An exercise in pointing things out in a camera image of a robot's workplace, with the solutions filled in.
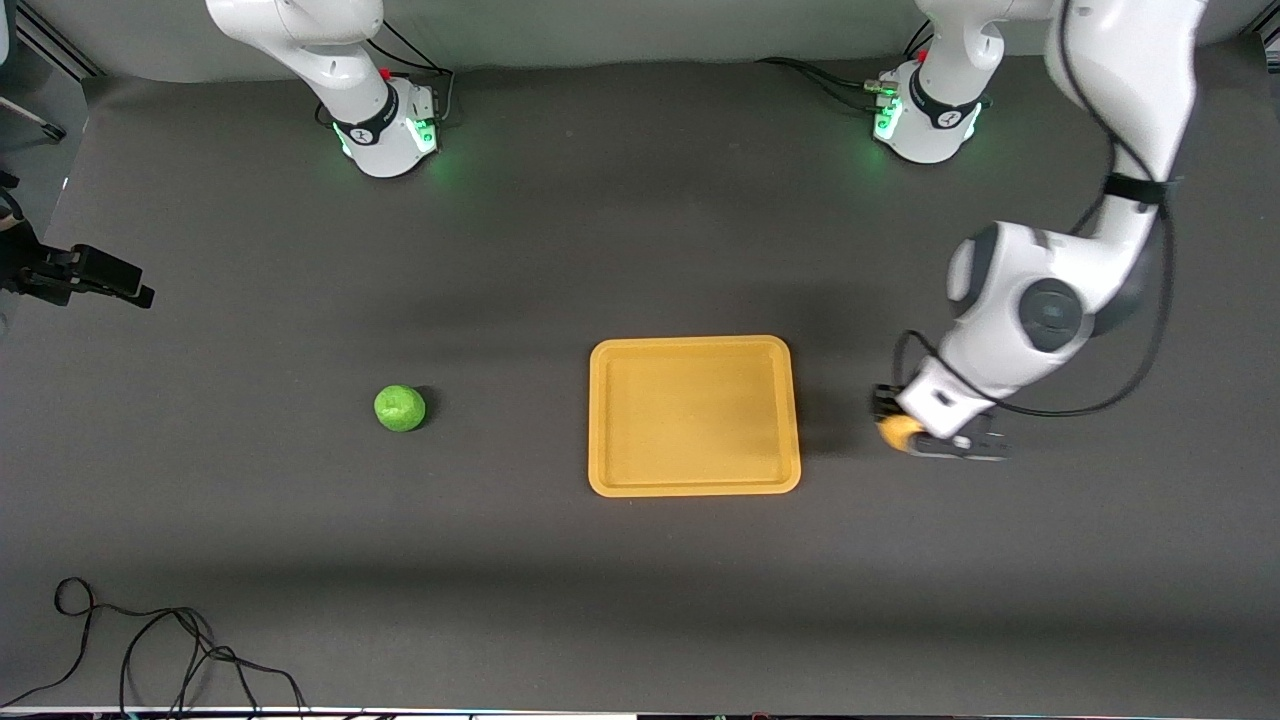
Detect yellow potato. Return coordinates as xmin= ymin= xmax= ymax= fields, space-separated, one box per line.
xmin=878 ymin=414 xmax=927 ymax=457

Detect yellow plastic tray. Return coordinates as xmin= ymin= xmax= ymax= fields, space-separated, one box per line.
xmin=588 ymin=335 xmax=802 ymax=498

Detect green apple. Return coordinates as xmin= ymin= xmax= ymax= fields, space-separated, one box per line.
xmin=374 ymin=385 xmax=427 ymax=433

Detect dark grey table mat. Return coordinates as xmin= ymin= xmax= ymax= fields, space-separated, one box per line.
xmin=0 ymin=38 xmax=1280 ymax=717

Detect aluminium frame rail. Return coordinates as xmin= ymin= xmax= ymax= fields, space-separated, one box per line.
xmin=16 ymin=4 xmax=103 ymax=83

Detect black left arm wrist cable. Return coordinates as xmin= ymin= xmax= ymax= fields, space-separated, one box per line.
xmin=892 ymin=0 xmax=1180 ymax=420

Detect thin black loose cable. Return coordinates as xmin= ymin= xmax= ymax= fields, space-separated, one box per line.
xmin=0 ymin=577 xmax=307 ymax=717

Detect black left arm base cables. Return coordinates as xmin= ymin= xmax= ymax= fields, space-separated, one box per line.
xmin=755 ymin=18 xmax=937 ymax=113

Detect black arm base cables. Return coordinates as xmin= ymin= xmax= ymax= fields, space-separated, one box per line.
xmin=755 ymin=18 xmax=937 ymax=113
xmin=316 ymin=18 xmax=457 ymax=129

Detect black right arm base cables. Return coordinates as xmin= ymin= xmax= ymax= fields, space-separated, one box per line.
xmin=316 ymin=18 xmax=457 ymax=129

